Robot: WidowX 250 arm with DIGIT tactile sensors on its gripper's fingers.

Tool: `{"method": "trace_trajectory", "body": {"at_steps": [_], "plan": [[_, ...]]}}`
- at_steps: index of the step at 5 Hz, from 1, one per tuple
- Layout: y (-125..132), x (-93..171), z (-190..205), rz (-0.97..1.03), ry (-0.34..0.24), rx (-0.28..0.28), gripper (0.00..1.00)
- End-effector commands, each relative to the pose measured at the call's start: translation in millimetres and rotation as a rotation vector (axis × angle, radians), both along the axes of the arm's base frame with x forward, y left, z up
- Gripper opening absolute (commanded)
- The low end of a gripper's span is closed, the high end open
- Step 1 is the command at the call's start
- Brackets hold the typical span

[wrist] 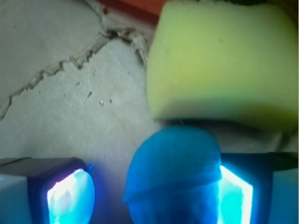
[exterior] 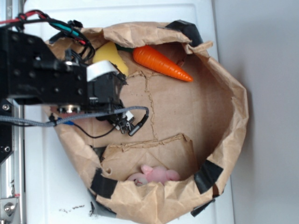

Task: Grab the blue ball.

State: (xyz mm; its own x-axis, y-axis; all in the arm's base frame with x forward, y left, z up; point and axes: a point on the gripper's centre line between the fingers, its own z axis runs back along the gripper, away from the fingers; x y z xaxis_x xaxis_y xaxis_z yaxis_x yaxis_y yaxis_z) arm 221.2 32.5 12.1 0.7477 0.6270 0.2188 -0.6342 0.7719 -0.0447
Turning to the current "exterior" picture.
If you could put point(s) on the white plastic bin lid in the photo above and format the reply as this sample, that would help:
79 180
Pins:
55 194

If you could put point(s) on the crumpled brown paper bag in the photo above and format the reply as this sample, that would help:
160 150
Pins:
196 129

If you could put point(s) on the orange plastic toy carrot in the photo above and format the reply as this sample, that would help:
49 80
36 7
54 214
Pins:
152 59

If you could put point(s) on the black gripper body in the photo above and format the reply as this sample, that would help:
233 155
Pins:
30 74

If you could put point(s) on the yellow sponge with green back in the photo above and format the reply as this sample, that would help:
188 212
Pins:
109 52

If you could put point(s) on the pink plush bunny toy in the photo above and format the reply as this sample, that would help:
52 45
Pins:
157 174

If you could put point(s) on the aluminium extrusion rail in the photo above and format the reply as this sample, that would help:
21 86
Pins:
12 174

